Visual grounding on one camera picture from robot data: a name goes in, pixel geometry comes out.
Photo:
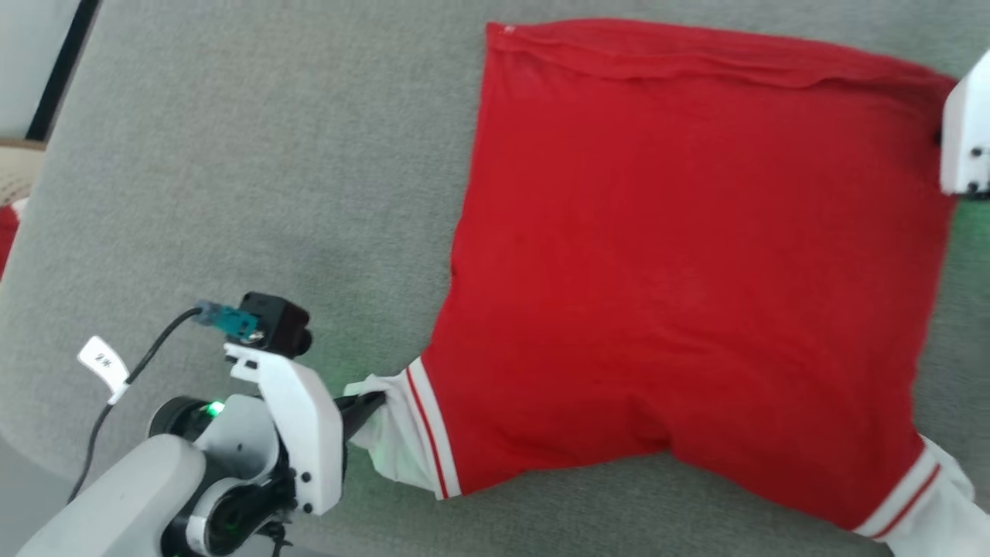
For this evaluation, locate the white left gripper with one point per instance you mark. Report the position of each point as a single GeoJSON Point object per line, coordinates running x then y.
{"type": "Point", "coordinates": [305, 418]}

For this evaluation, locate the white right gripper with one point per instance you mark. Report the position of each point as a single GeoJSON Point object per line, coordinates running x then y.
{"type": "Point", "coordinates": [968, 131]}

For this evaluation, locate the red garment with white cuffs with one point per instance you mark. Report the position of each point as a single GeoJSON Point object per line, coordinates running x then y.
{"type": "Point", "coordinates": [681, 271]}

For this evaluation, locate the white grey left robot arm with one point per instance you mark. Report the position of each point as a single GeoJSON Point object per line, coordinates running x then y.
{"type": "Point", "coordinates": [124, 495]}

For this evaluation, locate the red cloth in basket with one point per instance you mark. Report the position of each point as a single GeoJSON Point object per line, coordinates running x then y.
{"type": "Point", "coordinates": [6, 232]}

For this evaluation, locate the beige woven basket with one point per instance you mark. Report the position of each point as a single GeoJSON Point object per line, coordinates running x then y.
{"type": "Point", "coordinates": [17, 170]}

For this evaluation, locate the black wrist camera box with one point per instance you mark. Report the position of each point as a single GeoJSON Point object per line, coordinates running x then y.
{"type": "Point", "coordinates": [278, 321]}

